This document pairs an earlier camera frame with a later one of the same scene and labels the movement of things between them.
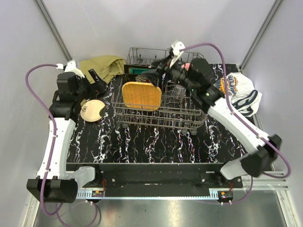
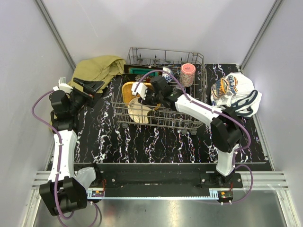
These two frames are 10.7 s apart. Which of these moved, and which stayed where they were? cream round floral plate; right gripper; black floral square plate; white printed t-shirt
Moved: cream round floral plate; right gripper
Stayed: black floral square plate; white printed t-shirt
